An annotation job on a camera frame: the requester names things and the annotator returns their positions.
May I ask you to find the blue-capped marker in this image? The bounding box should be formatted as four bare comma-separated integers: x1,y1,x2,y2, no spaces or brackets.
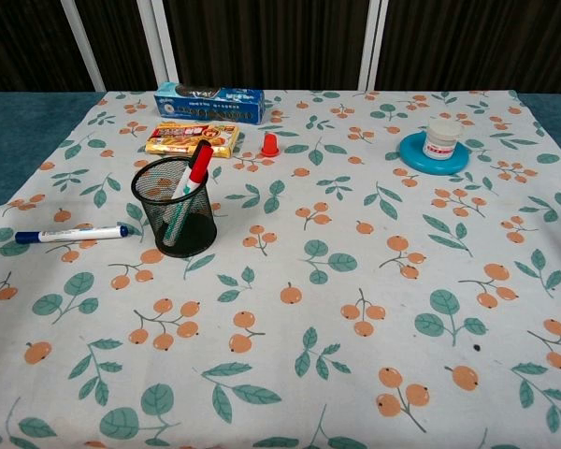
14,224,130,245

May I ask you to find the black mesh pen holder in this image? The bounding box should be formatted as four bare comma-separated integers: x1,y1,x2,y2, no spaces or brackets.
130,155,219,259

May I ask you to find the red-capped marker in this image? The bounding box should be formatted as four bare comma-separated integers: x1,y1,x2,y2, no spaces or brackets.
163,142,214,244

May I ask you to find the small red cap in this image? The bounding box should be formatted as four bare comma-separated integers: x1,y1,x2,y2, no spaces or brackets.
260,132,284,157

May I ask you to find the floral fruit print tablecloth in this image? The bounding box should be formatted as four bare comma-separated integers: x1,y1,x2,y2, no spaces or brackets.
0,88,561,449

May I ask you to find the yellow snack packet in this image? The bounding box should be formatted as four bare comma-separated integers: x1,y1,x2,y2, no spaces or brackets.
144,121,241,160

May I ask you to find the blue cookie box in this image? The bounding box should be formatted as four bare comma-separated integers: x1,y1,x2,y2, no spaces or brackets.
153,81,266,126

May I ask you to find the blue round coaster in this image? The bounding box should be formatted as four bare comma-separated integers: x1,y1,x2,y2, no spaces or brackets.
398,131,470,177

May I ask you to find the small white jar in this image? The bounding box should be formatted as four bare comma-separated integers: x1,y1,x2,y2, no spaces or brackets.
422,120,464,161

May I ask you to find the teal table cover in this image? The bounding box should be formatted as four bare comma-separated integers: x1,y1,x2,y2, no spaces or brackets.
0,89,108,228

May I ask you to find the white partition frame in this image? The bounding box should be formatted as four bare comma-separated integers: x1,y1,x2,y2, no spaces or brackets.
59,0,389,93

